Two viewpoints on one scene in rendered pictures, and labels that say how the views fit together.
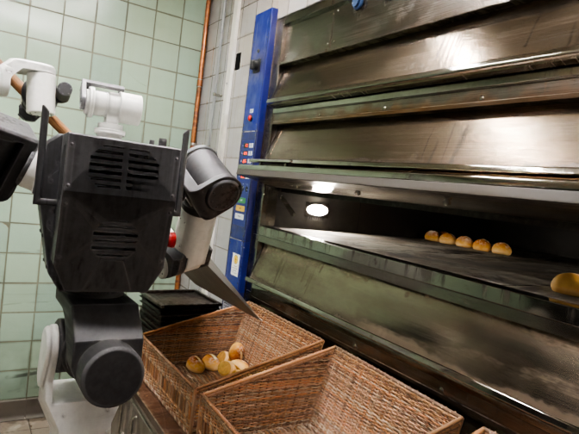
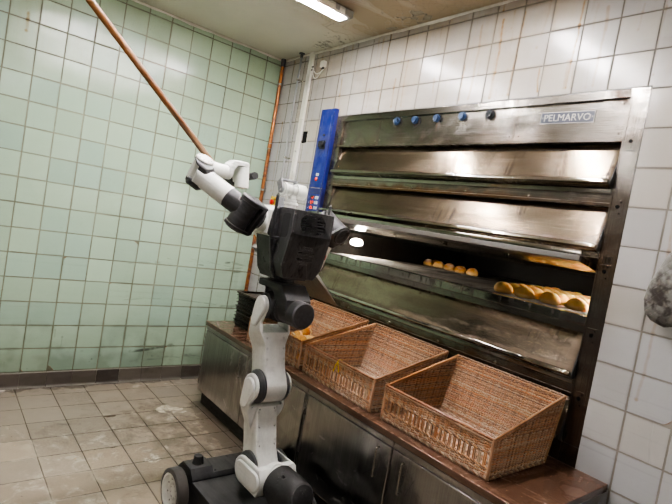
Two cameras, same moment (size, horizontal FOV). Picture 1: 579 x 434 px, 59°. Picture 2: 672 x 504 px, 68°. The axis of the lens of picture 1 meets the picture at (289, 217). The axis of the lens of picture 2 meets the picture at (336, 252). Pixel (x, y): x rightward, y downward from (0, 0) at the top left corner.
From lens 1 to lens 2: 1.22 m
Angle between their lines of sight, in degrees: 7
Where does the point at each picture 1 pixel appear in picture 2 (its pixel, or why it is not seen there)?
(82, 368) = (292, 311)
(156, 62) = (241, 130)
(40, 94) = (244, 178)
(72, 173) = (294, 226)
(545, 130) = (493, 211)
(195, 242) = not seen: hidden behind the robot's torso
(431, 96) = (438, 185)
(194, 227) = not seen: hidden behind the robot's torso
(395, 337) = (413, 315)
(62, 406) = (266, 333)
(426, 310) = (431, 300)
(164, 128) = not seen: hidden behind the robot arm
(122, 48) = (219, 120)
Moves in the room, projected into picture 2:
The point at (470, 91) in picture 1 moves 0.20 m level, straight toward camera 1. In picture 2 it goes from (459, 186) to (461, 182)
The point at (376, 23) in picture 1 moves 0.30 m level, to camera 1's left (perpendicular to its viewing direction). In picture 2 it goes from (408, 136) to (358, 126)
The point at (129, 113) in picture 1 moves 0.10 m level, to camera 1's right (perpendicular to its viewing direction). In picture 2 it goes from (301, 195) to (324, 199)
